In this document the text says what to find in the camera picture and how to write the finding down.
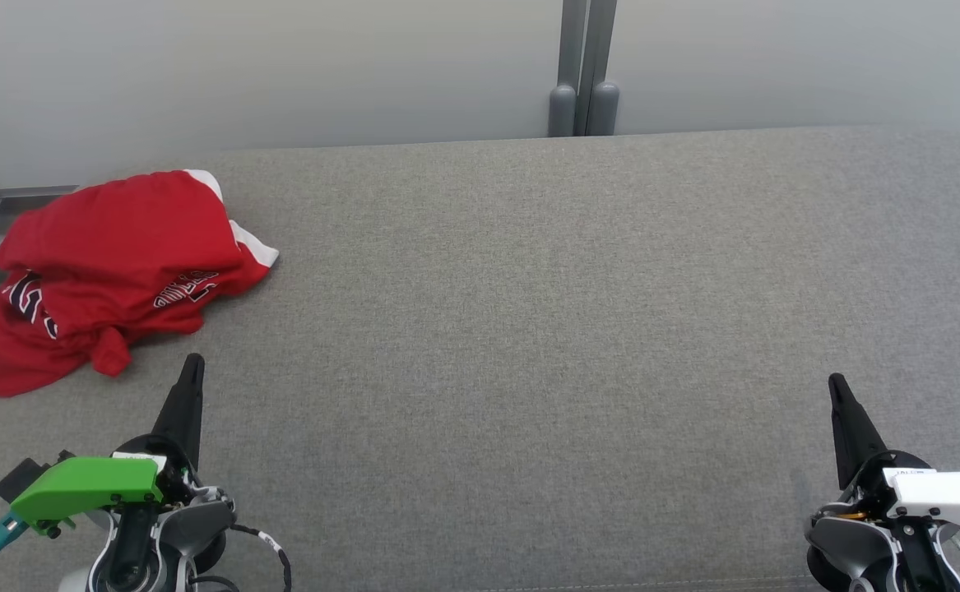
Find grey metal partition post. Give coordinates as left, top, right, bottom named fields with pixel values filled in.
left=587, top=0, right=620, bottom=137
left=547, top=0, right=589, bottom=137

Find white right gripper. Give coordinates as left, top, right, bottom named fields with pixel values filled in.
left=828, top=373, right=960, bottom=535

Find red shorts with white stripe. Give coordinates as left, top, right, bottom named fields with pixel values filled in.
left=0, top=169, right=280, bottom=338

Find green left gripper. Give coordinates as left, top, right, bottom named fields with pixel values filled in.
left=11, top=354, right=206, bottom=532

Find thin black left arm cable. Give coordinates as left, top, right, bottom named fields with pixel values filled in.
left=229, top=522, right=293, bottom=592

